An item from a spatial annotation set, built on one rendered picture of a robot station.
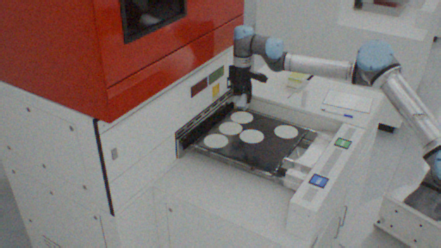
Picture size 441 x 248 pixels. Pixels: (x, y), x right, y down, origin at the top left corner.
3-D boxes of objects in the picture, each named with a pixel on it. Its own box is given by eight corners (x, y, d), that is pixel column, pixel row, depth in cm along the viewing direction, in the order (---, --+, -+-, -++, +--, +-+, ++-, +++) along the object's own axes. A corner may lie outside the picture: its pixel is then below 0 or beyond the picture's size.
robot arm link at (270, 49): (288, 47, 161) (262, 42, 166) (282, 34, 151) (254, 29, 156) (282, 66, 160) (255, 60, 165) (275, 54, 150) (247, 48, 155)
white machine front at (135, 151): (110, 214, 148) (92, 119, 126) (228, 114, 206) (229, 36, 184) (116, 218, 146) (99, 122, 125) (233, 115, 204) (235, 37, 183)
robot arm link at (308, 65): (394, 68, 155) (272, 51, 175) (395, 56, 145) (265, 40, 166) (388, 96, 153) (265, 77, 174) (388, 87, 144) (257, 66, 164)
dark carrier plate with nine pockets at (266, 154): (194, 145, 171) (194, 143, 171) (236, 108, 196) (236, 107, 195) (270, 173, 156) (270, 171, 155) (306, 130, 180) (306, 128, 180)
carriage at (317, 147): (282, 186, 156) (283, 180, 155) (318, 139, 182) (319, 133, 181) (303, 194, 153) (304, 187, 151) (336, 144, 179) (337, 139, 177)
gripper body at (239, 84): (226, 89, 174) (226, 63, 167) (245, 86, 176) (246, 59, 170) (233, 97, 168) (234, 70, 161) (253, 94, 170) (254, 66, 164)
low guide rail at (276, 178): (196, 152, 179) (196, 146, 177) (199, 150, 180) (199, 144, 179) (307, 195, 156) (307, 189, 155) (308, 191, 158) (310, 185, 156)
